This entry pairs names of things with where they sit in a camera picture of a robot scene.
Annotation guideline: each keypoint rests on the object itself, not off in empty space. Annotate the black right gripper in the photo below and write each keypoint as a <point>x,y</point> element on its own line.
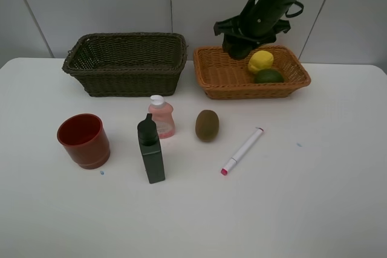
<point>258,23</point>

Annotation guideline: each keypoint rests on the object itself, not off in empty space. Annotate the yellow lemon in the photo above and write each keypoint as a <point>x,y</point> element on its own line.
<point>259,61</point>

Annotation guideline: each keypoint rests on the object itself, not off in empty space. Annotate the green lime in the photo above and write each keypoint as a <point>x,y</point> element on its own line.
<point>268,76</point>

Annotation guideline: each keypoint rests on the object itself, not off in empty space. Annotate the brown kiwi fruit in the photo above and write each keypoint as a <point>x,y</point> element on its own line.
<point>207,125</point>

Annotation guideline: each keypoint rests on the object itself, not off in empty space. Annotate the white pink-capped marker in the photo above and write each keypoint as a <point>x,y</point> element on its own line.
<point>238,155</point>

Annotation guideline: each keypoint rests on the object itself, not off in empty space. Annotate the dark mangosteen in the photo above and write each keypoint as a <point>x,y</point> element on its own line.
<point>237,49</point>

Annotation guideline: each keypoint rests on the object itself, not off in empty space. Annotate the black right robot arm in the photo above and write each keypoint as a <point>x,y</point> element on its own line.
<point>258,24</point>

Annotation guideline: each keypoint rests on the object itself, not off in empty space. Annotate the orange wicker basket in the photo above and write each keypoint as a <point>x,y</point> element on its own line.
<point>222,77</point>

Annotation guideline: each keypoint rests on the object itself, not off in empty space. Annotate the pink soap bottle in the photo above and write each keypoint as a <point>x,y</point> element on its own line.
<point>161,112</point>

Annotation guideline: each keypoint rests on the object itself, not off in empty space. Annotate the dark brown wicker basket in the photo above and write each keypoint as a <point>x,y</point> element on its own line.
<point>127,64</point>

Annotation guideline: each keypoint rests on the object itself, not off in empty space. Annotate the dark green square bottle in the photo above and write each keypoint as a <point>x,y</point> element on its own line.
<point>150,149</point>

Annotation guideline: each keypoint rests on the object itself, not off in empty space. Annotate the red plastic cup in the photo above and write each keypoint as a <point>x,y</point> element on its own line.
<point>85,140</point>

